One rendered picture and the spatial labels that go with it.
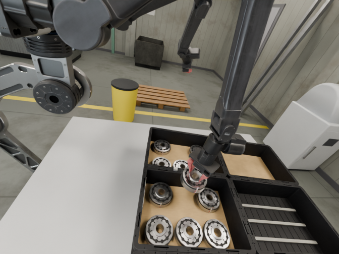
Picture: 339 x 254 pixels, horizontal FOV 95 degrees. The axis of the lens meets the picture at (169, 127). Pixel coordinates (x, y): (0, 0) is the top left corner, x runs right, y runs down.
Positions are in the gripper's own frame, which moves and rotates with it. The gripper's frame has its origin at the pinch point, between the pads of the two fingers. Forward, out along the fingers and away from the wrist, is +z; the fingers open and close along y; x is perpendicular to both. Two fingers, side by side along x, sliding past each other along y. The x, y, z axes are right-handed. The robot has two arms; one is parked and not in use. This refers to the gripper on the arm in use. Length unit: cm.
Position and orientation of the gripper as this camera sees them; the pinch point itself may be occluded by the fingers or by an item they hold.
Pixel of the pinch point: (195, 175)
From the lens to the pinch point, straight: 64.9
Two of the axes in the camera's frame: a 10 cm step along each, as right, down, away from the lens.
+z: -2.6, 7.8, 5.6
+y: -6.9, -5.6, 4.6
